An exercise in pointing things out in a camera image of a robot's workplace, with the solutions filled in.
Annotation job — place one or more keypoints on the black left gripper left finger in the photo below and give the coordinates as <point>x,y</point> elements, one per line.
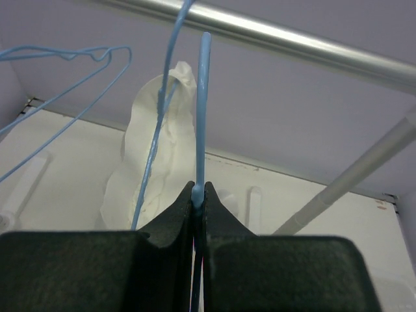
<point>144,270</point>

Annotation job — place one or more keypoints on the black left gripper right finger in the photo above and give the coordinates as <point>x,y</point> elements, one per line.
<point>243,271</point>

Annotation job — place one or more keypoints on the blue wire hanger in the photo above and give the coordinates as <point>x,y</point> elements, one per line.
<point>101,55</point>
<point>198,190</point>

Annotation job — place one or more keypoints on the white skirt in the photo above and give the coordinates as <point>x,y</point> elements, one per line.
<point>175,160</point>

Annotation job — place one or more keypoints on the grey metal rack pole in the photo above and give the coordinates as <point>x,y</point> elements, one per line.
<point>393,142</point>

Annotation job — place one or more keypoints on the empty blue wire hanger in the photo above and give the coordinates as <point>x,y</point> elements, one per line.
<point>101,55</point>

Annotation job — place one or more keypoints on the grey horizontal rack rail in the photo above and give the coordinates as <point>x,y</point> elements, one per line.
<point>297,44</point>

